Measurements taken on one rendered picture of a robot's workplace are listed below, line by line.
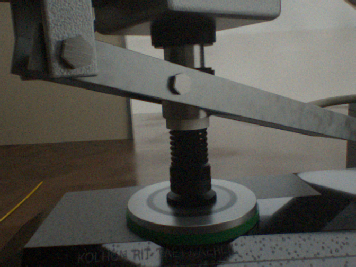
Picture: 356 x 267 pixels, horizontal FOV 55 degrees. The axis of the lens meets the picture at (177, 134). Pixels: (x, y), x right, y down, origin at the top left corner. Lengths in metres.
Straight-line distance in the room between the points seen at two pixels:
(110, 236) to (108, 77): 0.25
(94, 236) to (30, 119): 5.60
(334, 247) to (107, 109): 5.28
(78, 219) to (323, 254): 0.38
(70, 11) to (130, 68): 0.10
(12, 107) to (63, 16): 5.86
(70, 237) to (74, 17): 0.33
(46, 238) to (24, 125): 5.63
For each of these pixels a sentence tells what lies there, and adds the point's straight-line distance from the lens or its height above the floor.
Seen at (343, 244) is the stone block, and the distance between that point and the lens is 0.55.
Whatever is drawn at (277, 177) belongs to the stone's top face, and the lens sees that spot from 0.77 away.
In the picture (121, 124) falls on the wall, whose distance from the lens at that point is 5.66.
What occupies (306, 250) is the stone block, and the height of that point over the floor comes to 0.79.
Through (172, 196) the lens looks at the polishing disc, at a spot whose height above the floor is 0.84.
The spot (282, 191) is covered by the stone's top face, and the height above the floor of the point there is 0.81.
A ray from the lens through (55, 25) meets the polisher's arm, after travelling 0.37.
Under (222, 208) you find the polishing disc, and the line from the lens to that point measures 0.53.
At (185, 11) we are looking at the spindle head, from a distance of 0.42.
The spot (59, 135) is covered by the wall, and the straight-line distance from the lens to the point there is 5.98.
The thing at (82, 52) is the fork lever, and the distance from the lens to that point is 0.36.
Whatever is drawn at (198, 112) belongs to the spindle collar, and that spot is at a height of 0.98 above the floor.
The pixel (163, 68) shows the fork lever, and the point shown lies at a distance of 0.45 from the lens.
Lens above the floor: 1.04
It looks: 10 degrees down
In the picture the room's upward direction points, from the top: 3 degrees counter-clockwise
